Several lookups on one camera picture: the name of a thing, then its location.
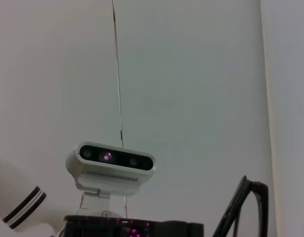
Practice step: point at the white head camera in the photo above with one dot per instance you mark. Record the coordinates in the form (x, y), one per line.
(110, 163)

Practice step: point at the black glasses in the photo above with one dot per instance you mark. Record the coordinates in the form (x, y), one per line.
(238, 197)

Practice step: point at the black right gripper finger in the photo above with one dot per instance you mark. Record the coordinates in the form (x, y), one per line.
(184, 229)

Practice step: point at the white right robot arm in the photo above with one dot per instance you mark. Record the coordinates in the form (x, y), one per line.
(13, 187)

